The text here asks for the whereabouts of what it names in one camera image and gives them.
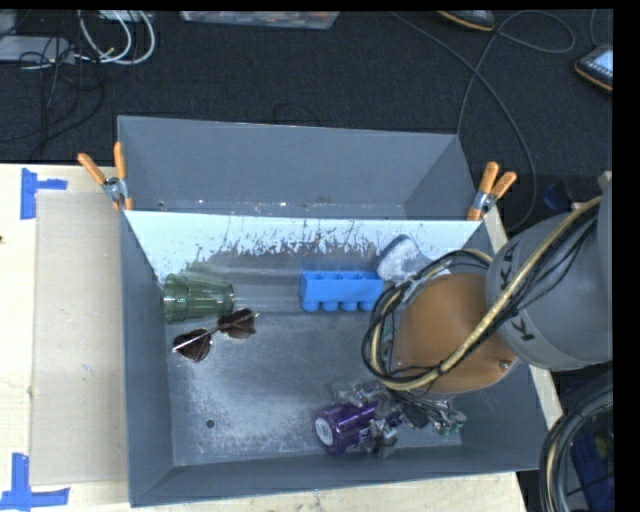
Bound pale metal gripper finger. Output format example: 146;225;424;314
329;379;387;409
359;418;401;459

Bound purple metal can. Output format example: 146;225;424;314
313;399;382;457

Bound grey metal bin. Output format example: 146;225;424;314
116;115;552;508

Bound blue plastic building block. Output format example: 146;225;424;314
298;269;386;314

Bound white grey sponge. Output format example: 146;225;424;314
375;233;437;283

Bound dark heart-shaped sunglasses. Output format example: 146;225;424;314
171;307;260;364

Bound green glass cup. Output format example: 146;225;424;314
161;272;236;324

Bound pale wood flat board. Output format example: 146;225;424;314
28;189;132;487

